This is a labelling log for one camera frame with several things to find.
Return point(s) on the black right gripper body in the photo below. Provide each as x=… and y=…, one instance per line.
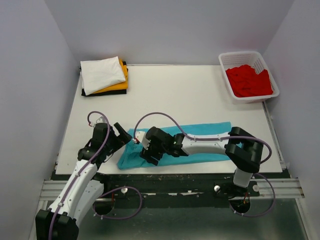
x=161, y=149

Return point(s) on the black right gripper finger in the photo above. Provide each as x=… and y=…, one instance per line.
x=149, y=157
x=157, y=156

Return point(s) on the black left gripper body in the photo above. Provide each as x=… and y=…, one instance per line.
x=114, y=142

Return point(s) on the turquoise t shirt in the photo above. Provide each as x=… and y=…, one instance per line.
x=131, y=157

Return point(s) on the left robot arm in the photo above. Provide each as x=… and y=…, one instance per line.
x=62, y=219

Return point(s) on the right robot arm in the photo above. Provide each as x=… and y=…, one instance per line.
x=244, y=150

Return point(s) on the folded black t shirt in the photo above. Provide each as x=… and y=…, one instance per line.
x=110, y=92

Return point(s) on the folded yellow t shirt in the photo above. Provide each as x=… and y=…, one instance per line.
x=120, y=83

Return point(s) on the folded white t shirt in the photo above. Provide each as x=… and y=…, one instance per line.
x=97, y=75

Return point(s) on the red t shirt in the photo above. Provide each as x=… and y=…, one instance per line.
x=245, y=82

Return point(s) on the white plastic laundry basket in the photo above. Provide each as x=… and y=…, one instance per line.
x=255, y=60

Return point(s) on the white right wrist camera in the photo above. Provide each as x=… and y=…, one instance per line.
x=140, y=138

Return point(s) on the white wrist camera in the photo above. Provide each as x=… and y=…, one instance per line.
x=140, y=138
x=99, y=120

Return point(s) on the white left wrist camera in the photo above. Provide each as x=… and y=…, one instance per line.
x=99, y=120

